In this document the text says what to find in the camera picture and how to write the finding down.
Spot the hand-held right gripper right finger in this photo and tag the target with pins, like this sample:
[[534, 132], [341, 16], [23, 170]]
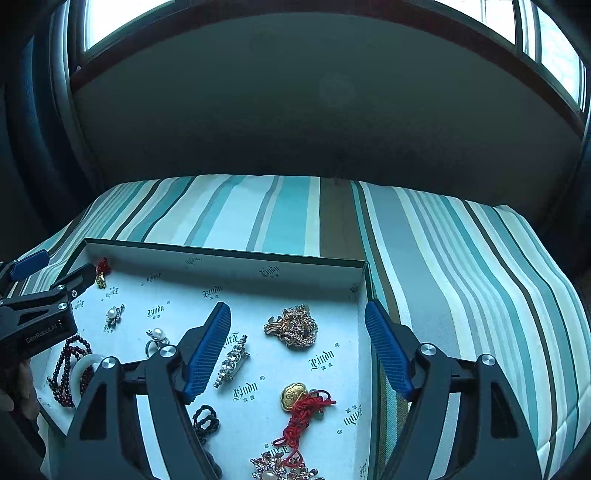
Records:
[[388, 355]]

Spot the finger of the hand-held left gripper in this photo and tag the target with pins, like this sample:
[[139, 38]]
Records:
[[78, 279], [30, 265]]

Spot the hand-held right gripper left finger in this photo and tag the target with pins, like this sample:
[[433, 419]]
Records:
[[207, 357]]

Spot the small gold charm red tassel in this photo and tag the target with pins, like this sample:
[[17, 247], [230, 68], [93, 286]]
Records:
[[101, 272]]

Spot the clear crystal bar brooch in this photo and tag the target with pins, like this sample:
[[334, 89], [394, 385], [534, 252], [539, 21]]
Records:
[[233, 357]]

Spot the pearl flower brooch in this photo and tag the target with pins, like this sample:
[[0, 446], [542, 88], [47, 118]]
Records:
[[114, 316]]

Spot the white jade bangle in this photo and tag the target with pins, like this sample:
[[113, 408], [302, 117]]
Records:
[[87, 364]]

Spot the green box with white lining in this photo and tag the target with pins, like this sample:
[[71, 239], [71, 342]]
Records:
[[268, 309]]

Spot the gold rhinestone brooch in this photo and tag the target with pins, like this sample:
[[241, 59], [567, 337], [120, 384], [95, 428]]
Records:
[[293, 328]]

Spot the person's left hand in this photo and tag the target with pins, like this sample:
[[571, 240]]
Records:
[[18, 392]]

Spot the teal striped cloth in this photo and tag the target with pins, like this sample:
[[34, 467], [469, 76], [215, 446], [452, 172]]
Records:
[[438, 277]]

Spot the pink rhinestone brooch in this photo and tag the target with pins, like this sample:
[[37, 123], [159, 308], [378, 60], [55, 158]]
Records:
[[281, 468]]

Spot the dark curtain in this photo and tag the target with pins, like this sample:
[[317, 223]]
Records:
[[27, 115]]

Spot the blue curtain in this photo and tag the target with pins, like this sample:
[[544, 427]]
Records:
[[585, 138]]

